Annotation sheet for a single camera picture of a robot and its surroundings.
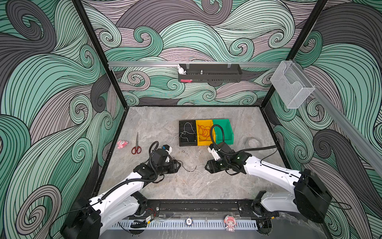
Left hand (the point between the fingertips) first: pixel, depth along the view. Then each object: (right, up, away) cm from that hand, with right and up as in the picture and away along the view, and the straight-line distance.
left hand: (178, 164), depth 81 cm
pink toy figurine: (-38, +9, +13) cm, 41 cm away
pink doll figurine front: (+25, -22, -14) cm, 36 cm away
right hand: (+17, -2, 0) cm, 17 cm away
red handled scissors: (-28, +6, +14) cm, 32 cm away
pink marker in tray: (+4, +49, +9) cm, 50 cm away
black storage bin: (+5, +15, +22) cm, 27 cm away
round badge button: (+6, -24, -12) cm, 27 cm away
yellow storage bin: (+20, +9, +19) cm, 29 cm away
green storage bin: (+33, +16, +19) cm, 42 cm away
